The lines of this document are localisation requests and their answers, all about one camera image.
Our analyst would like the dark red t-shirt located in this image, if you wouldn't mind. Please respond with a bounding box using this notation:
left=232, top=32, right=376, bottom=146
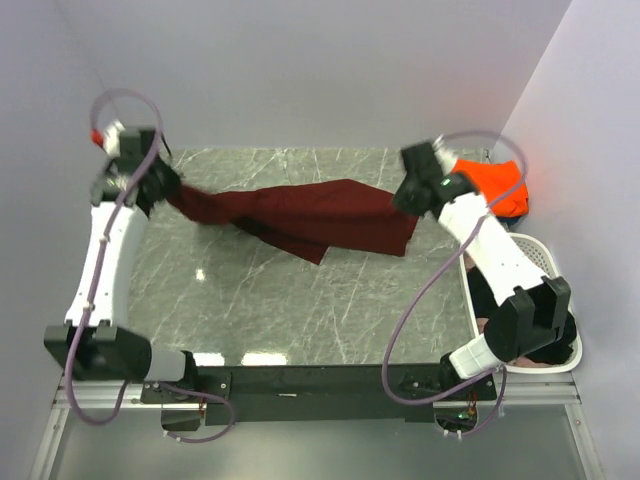
left=169, top=179, right=418, bottom=265

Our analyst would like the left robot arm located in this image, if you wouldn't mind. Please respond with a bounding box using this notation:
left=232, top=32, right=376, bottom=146
left=44, top=158, right=200, bottom=402

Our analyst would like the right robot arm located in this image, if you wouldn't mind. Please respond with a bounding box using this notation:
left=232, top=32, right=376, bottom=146
left=393, top=173, right=571, bottom=399

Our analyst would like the folded orange t-shirt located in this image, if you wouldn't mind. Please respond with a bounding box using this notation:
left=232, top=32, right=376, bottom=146
left=453, top=158, right=529, bottom=219

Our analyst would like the pink garment in basket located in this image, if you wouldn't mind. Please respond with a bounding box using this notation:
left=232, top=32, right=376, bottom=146
left=463, top=254, right=551, bottom=369

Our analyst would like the black garment in basket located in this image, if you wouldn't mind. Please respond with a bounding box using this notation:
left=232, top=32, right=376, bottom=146
left=482, top=277, right=570, bottom=363

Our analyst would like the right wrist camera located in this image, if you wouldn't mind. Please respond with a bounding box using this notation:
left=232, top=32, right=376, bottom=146
left=400, top=136, right=458, bottom=177

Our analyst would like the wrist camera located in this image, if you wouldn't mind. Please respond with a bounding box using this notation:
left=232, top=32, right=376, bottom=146
left=400, top=136, right=458, bottom=177
left=102, top=120, right=156, bottom=159

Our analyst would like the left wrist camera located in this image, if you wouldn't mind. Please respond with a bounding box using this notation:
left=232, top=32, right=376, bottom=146
left=102, top=120, right=156, bottom=159

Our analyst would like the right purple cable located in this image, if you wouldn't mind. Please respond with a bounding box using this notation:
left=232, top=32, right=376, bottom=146
left=380, top=130, right=529, bottom=437

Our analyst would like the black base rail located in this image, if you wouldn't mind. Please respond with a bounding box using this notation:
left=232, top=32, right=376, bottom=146
left=140, top=363, right=497, bottom=432

